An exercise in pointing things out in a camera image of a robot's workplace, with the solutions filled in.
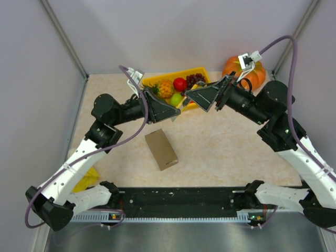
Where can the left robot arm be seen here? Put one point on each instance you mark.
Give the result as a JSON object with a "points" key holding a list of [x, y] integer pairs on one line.
{"points": [[54, 201]]}

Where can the purple grape bunch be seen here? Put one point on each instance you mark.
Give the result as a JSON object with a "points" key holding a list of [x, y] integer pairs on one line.
{"points": [[192, 80]]}

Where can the yellow utility knife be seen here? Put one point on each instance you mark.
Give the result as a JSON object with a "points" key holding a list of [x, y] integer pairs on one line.
{"points": [[187, 98]]}

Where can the yellow mesh bag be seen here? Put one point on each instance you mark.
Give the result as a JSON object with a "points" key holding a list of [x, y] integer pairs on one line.
{"points": [[89, 179]]}

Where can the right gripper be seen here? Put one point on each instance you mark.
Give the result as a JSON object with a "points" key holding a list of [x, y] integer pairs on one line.
{"points": [[223, 92]]}

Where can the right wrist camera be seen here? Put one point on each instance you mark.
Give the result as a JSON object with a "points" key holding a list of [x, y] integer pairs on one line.
{"points": [[247, 63]]}

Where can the toy pineapple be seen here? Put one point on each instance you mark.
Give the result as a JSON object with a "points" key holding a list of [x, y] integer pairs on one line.
{"points": [[162, 89]]}

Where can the brown cardboard express box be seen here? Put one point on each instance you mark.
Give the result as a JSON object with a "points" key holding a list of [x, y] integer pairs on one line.
{"points": [[161, 149]]}

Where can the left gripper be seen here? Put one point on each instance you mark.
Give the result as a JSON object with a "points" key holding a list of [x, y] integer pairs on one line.
{"points": [[147, 106]]}

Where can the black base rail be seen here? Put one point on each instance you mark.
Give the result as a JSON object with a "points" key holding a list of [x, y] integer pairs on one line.
{"points": [[182, 202]]}

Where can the green pear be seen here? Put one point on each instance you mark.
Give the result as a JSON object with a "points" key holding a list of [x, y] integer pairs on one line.
{"points": [[176, 99]]}

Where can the yellow plastic tray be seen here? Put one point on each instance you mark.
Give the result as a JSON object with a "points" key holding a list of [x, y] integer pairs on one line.
{"points": [[182, 74]]}

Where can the red apple back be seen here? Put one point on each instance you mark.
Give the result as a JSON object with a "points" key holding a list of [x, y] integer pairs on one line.
{"points": [[180, 84]]}

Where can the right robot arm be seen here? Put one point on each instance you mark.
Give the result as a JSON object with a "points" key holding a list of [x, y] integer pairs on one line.
{"points": [[271, 110]]}

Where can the orange pumpkin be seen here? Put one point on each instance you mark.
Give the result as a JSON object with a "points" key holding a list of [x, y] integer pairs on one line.
{"points": [[256, 77]]}

